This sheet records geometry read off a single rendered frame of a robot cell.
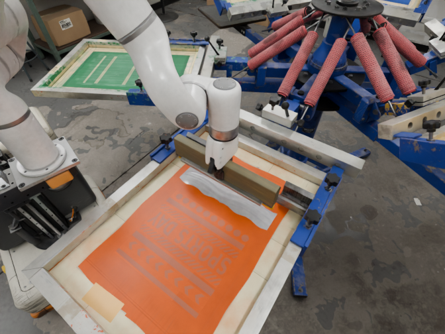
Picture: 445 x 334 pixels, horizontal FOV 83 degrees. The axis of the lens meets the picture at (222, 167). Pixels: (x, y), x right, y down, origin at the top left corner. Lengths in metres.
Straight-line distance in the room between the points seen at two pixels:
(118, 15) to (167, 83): 0.12
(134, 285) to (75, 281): 0.16
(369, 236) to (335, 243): 0.26
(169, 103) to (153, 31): 0.12
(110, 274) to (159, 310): 0.17
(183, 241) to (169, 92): 0.47
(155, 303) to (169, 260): 0.11
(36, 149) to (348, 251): 1.82
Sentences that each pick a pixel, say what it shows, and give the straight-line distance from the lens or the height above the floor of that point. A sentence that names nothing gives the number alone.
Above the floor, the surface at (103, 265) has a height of 0.95.
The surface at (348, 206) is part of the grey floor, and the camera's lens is 2.20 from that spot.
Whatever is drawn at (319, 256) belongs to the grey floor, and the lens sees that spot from 1.91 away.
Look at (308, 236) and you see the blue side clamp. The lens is 0.79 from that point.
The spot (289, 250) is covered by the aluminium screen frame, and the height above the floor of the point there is 0.99.
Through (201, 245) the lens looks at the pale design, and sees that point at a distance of 0.79.
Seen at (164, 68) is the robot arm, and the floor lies 1.45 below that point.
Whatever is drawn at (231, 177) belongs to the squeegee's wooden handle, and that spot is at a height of 1.10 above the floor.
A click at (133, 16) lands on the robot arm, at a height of 1.52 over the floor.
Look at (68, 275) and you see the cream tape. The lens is 0.87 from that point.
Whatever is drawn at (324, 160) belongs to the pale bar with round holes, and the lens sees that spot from 0.97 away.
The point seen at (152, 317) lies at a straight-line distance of 0.75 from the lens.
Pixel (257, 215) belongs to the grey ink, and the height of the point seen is 0.96.
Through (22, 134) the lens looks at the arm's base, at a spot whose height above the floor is 1.26.
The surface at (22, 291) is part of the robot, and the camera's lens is 1.77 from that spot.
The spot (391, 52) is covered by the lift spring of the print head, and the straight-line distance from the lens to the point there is 1.33.
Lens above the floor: 1.68
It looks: 49 degrees down
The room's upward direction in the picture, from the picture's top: straight up
